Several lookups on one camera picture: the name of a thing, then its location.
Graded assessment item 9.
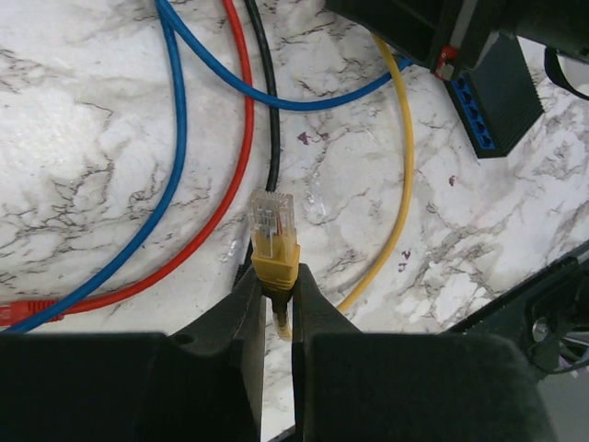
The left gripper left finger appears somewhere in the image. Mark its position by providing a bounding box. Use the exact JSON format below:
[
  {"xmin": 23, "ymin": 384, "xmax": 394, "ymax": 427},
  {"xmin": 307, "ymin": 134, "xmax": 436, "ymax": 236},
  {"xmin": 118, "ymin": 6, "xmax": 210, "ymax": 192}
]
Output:
[{"xmin": 1, "ymin": 271, "xmax": 266, "ymax": 441}]

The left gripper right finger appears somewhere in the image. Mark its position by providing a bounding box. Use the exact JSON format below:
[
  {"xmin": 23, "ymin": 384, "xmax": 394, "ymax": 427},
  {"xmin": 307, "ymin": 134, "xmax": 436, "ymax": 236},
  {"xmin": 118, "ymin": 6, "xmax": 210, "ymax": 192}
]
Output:
[{"xmin": 292, "ymin": 265, "xmax": 556, "ymax": 441}]

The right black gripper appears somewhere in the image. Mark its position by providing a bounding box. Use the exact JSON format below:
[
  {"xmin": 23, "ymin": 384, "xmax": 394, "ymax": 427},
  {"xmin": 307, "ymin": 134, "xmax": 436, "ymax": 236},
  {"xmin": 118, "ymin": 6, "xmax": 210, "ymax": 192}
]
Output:
[{"xmin": 325, "ymin": 0, "xmax": 588, "ymax": 79}]

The black blue network switch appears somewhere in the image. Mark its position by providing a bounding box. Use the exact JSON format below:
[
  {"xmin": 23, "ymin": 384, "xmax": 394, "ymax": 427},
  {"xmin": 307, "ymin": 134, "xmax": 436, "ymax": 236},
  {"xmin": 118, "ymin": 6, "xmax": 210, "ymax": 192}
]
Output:
[{"xmin": 445, "ymin": 37, "xmax": 544, "ymax": 159}]

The yellow ethernet cable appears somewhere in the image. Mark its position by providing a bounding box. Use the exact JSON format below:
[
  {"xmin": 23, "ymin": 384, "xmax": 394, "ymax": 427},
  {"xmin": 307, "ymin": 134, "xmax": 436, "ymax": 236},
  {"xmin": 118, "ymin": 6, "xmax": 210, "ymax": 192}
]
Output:
[{"xmin": 247, "ymin": 34, "xmax": 415, "ymax": 343}]

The blue ethernet cable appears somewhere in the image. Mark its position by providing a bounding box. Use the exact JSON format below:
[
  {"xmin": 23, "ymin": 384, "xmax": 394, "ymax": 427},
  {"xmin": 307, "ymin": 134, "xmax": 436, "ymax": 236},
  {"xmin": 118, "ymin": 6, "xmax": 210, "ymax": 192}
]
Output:
[
  {"xmin": 0, "ymin": 0, "xmax": 189, "ymax": 333},
  {"xmin": 154, "ymin": 0, "xmax": 415, "ymax": 111}
]

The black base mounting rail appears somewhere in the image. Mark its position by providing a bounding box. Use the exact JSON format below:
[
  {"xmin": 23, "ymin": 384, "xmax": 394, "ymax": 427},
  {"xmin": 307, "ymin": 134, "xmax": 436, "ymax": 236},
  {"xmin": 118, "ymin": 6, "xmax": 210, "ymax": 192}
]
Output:
[{"xmin": 450, "ymin": 256, "xmax": 588, "ymax": 379}]

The black ethernet cable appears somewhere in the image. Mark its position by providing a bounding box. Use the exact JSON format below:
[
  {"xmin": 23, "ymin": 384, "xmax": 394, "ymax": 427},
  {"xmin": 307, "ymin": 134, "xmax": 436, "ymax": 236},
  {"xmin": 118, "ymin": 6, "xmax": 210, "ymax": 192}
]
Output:
[{"xmin": 242, "ymin": 0, "xmax": 283, "ymax": 193}]

